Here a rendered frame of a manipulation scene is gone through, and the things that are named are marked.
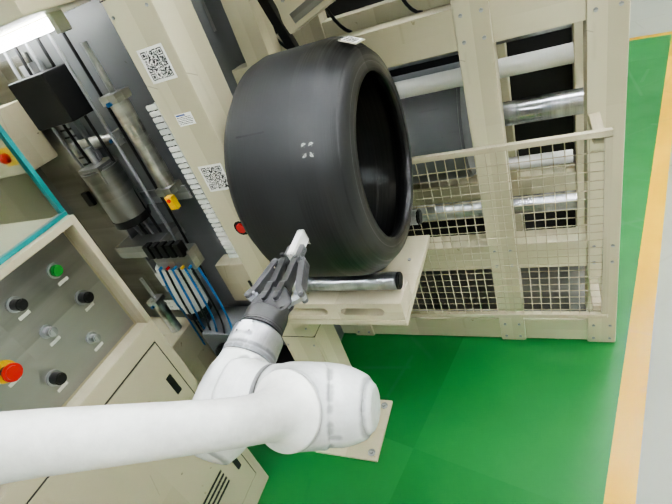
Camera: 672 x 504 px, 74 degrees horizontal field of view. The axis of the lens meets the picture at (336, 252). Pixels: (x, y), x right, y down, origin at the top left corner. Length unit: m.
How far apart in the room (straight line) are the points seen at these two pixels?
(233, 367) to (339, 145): 0.44
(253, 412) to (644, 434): 1.57
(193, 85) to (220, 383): 0.69
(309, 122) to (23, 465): 0.66
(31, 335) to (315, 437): 0.86
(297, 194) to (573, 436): 1.36
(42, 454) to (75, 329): 0.87
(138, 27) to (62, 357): 0.80
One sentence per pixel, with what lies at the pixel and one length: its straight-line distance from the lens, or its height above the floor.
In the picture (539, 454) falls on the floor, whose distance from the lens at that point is 1.84.
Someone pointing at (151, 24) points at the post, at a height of 1.58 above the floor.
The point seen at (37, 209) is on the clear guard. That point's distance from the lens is 1.28.
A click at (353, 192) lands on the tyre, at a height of 1.21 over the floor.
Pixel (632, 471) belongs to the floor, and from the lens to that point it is 1.84.
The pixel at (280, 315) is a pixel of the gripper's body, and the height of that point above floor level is 1.13.
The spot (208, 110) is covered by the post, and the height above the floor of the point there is 1.38.
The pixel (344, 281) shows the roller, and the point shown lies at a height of 0.92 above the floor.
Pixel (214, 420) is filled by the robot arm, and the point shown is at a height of 1.25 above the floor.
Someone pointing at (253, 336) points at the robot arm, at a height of 1.15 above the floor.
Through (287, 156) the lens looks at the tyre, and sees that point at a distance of 0.88.
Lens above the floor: 1.60
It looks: 33 degrees down
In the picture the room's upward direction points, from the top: 21 degrees counter-clockwise
